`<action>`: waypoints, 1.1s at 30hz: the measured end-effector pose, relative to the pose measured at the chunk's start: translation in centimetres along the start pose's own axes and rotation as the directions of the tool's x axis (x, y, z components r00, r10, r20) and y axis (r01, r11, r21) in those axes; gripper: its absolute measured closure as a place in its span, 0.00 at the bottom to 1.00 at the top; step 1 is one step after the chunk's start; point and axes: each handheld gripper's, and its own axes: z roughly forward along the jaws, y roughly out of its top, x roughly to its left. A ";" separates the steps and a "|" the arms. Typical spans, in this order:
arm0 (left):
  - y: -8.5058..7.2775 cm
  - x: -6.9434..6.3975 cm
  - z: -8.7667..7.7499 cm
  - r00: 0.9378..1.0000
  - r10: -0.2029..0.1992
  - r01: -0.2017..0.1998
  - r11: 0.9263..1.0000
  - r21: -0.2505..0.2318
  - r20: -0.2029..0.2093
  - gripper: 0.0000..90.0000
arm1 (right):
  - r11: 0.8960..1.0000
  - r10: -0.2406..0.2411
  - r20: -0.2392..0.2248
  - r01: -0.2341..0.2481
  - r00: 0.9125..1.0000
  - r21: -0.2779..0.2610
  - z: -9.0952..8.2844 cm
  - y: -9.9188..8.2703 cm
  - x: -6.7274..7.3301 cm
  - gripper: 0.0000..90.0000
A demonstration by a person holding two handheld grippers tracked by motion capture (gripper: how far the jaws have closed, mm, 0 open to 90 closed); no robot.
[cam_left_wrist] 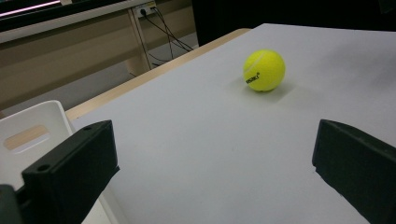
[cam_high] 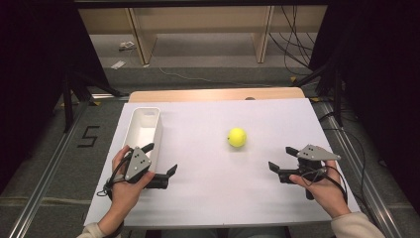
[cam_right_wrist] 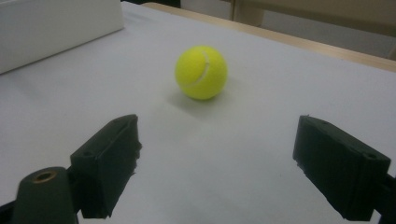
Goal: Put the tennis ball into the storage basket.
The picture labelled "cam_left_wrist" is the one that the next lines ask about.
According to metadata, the black cable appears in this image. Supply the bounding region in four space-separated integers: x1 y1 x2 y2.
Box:
141 7 194 63

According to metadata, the yellow tennis ball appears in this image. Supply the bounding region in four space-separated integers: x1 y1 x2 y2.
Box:
242 49 287 92

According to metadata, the white power socket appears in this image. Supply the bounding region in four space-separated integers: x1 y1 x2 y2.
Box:
134 2 157 19

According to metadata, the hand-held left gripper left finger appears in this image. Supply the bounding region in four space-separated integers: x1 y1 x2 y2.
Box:
21 119 120 224

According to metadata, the white plastic bin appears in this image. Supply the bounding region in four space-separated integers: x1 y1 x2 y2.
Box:
0 100 125 224

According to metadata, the light wooden table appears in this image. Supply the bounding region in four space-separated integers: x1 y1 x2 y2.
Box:
64 27 251 122

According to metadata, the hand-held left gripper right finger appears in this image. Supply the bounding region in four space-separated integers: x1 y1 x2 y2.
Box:
312 119 396 224

